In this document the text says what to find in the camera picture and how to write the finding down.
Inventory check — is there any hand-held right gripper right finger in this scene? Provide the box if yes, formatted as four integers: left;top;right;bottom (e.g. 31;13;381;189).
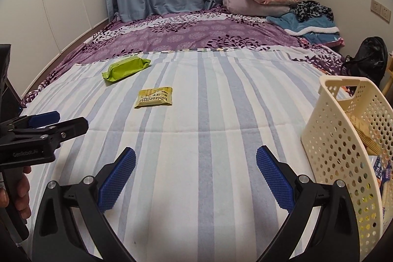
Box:
256;145;360;262

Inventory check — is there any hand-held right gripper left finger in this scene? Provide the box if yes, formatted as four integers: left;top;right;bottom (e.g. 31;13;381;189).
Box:
32;147;137;262

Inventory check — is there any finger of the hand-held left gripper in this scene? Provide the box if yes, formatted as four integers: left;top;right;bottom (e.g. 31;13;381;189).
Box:
49;117;89;140
26;111;60;127

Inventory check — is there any cream perforated plastic basket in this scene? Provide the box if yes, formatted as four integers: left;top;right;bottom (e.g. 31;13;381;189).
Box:
300;75;393;259

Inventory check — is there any green snack packet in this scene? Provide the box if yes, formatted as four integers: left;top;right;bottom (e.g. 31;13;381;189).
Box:
102;55;152;84

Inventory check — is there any small yellow snack packet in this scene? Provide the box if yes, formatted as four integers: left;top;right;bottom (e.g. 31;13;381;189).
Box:
134;86;173;109

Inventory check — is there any brown snack bag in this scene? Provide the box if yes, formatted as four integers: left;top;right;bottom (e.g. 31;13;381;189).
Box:
350;115;381;155

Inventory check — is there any light blue snack packet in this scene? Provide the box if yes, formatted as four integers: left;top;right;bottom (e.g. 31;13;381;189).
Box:
370;154;393;195

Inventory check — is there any person's left hand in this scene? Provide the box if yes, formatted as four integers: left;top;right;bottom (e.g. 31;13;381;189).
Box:
0;165;33;220

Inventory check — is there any purple floral bed sheet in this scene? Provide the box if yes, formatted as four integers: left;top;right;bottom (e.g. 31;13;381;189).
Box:
21;2;353;109

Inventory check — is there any blue fleece blanket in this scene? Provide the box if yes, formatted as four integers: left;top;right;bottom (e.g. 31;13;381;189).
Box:
266;13;344;46

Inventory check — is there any black bag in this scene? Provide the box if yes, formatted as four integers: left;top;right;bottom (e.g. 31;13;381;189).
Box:
341;36;389;86

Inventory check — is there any bamboo shelf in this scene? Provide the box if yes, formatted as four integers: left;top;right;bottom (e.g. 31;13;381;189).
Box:
382;52;393;94

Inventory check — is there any leopard print cloth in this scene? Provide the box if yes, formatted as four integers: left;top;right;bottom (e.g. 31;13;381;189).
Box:
290;0;334;23

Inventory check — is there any mauve quilt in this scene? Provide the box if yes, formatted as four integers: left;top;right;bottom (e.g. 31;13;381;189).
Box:
223;0;291;17

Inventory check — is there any wall socket plate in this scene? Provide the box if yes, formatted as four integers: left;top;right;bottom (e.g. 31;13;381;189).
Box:
370;0;392;22

